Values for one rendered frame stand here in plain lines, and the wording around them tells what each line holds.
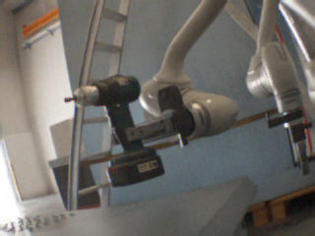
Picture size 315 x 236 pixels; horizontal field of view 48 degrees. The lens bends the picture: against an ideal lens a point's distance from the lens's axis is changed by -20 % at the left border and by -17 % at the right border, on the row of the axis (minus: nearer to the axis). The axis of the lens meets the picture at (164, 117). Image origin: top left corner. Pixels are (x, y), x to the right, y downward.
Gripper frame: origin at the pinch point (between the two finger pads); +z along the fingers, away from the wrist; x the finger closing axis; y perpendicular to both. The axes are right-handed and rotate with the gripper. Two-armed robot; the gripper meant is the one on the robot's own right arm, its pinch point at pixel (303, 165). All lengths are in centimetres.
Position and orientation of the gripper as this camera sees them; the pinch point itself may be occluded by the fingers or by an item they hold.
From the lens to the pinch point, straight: 119.2
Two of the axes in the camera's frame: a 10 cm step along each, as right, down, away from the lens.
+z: 2.7, 9.6, -0.6
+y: 9.3, -2.7, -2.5
